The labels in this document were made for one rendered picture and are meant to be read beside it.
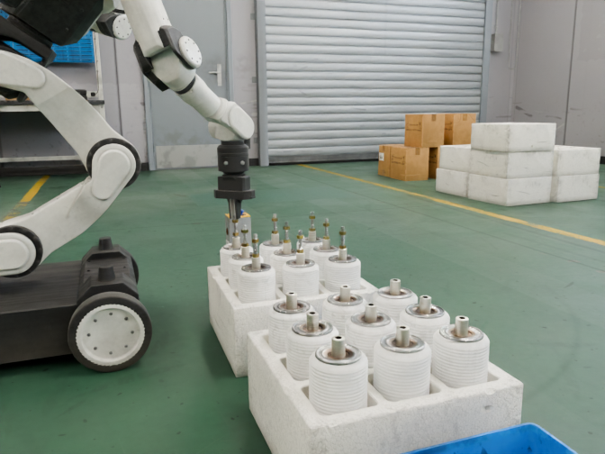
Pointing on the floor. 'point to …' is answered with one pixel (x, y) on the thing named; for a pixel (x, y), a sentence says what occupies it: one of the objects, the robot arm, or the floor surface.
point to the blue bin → (503, 442)
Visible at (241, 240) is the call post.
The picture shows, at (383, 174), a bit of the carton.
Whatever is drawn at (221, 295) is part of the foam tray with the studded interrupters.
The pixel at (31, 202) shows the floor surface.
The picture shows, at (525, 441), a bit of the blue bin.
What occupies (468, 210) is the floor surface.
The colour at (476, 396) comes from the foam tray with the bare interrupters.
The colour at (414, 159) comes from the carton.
